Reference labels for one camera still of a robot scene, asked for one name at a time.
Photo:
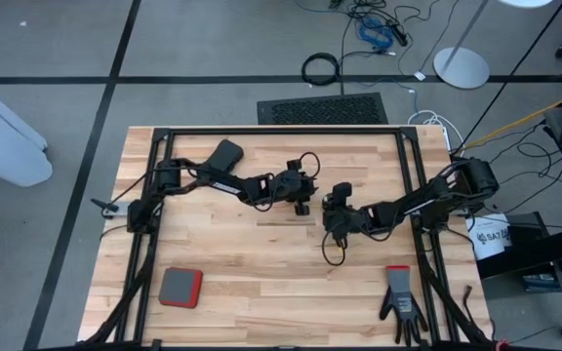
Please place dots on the red clamp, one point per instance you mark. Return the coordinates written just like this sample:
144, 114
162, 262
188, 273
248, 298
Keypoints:
501, 345

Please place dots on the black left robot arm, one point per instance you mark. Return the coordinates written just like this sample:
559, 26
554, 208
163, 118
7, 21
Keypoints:
222, 185

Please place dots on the black power strip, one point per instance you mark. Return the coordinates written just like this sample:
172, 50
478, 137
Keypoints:
399, 35

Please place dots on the black side cart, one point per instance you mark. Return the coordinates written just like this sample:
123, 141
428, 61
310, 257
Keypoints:
554, 248

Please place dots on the blue box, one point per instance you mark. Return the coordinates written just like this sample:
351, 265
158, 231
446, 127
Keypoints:
542, 284

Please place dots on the white labelled box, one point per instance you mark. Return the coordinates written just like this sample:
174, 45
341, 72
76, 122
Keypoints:
488, 241

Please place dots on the white plastic bin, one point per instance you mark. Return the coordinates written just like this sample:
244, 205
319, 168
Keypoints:
3, 146

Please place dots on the small white adapter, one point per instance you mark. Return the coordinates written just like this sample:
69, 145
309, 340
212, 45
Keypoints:
420, 76

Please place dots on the thin black slanted pole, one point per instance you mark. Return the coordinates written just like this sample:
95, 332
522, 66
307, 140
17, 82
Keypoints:
512, 75

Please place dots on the grey pad with red edge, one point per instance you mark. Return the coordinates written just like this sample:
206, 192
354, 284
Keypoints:
180, 287

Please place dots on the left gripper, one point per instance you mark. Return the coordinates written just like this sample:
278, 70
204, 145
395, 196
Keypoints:
298, 187

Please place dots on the black fabric pouch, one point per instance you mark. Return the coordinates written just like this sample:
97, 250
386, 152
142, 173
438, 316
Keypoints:
226, 150

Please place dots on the grey and black work glove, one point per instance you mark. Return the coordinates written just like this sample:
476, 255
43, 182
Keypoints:
402, 302

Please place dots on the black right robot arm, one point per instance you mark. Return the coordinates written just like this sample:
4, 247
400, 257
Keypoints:
427, 205

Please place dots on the black aluminium table frame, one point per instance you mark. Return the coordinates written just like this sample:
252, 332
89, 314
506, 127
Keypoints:
286, 130

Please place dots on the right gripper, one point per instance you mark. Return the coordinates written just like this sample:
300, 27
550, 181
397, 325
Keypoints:
342, 214

